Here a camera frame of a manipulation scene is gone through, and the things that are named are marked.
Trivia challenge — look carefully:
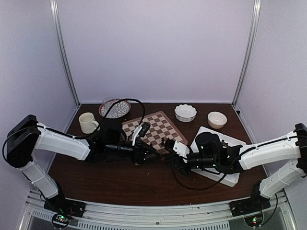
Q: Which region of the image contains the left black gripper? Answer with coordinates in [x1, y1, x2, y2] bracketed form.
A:
[106, 139, 161, 165]

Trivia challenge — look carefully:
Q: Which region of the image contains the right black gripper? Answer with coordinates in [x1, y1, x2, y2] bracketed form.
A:
[164, 151, 218, 178]

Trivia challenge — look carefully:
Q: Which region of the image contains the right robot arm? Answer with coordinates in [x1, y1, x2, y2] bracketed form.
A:
[164, 123, 307, 212]

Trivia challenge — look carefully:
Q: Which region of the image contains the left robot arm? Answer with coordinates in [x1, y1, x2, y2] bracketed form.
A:
[2, 115, 158, 217]

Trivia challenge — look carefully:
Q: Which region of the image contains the wooden chess board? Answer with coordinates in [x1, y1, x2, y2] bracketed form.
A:
[121, 110, 188, 156]

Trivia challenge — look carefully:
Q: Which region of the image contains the white fluted bowl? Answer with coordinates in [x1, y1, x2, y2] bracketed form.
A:
[174, 104, 197, 123]

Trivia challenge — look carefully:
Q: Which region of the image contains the patterned ceramic plate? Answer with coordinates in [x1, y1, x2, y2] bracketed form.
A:
[98, 99, 130, 119]

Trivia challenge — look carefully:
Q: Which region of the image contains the cream round bowl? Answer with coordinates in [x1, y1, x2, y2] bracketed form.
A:
[207, 111, 227, 129]

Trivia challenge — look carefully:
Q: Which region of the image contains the clear drinking glass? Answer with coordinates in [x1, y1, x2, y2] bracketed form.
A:
[103, 96, 116, 112]

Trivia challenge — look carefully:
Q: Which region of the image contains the cream ribbed mug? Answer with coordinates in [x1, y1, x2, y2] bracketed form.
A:
[79, 112, 99, 134]

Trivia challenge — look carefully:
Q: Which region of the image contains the white foam tray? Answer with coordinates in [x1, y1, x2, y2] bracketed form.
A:
[190, 126, 246, 187]

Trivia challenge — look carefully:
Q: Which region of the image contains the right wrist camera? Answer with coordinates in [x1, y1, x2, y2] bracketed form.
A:
[173, 141, 190, 160]

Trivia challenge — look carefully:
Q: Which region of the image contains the right black cable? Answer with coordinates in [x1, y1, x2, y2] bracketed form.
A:
[171, 165, 228, 191]

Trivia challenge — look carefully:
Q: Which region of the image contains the black cable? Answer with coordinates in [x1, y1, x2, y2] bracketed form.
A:
[35, 98, 146, 142]
[171, 165, 228, 191]

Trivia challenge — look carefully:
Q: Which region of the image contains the left black cable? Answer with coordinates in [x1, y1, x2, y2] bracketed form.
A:
[35, 98, 146, 142]

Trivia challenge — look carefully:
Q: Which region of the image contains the front aluminium rail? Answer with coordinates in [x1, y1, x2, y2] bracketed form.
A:
[17, 193, 298, 230]

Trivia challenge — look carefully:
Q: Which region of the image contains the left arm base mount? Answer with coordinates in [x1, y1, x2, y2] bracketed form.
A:
[44, 199, 86, 229]

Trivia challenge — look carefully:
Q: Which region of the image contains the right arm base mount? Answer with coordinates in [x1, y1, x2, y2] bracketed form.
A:
[229, 197, 271, 228]

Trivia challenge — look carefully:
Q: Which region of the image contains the right aluminium frame post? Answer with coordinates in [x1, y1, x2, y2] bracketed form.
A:
[232, 0, 262, 108]

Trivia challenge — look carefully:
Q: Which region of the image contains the aluminium frame post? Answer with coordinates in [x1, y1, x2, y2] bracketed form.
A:
[232, 0, 262, 108]
[50, 0, 81, 107]

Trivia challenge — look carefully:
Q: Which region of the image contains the left aluminium frame post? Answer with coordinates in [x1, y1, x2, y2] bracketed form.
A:
[50, 0, 81, 107]

